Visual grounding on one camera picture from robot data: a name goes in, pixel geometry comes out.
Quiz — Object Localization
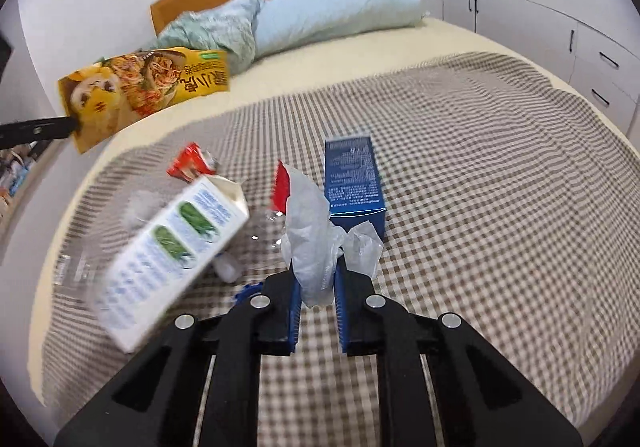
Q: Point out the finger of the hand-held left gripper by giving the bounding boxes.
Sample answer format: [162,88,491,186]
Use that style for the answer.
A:
[54,269,302,447]
[0,115,80,159]

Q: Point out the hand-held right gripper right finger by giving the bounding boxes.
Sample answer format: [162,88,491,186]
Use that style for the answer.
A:
[333,257,585,447]

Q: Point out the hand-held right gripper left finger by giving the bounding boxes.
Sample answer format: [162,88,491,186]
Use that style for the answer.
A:
[54,269,302,447]

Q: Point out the white plastic bag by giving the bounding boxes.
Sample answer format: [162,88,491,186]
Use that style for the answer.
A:
[278,162,385,308]

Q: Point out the yellow noodle packet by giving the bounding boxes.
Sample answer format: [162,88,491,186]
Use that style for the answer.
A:
[57,46,232,156]

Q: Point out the white milk carton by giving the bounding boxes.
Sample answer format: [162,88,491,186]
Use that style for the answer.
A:
[94,175,250,354]

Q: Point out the small blue wrapper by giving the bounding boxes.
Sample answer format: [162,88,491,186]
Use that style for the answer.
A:
[233,282,264,304]

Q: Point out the pile of mixed small items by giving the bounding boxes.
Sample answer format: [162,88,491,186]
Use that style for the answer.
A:
[0,148,32,214]

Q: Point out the clear plastic wrap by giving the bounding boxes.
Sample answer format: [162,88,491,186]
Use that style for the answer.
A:
[245,207,293,258]

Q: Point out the small red sachet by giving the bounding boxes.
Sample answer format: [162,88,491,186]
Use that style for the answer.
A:
[271,160,293,216]

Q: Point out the blue cardboard box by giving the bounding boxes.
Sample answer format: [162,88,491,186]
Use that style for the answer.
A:
[323,132,389,242]

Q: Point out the clear plastic bottle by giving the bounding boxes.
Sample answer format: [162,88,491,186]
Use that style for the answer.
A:
[52,190,241,304]

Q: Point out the red white wrapper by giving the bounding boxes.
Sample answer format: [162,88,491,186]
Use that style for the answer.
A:
[167,142,221,183]

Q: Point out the brown checkered blanket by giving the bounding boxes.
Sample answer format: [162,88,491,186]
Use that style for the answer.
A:
[40,51,637,447]

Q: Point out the green patterned quilt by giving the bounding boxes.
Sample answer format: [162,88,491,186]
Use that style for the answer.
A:
[137,0,265,76]

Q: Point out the cream mattress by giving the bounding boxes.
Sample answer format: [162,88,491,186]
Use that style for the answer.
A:
[27,16,640,410]

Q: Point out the light blue pillow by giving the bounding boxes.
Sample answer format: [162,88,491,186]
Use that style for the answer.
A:
[252,0,424,59]

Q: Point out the white wardrobe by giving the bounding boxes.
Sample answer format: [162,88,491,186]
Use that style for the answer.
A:
[432,0,640,139]

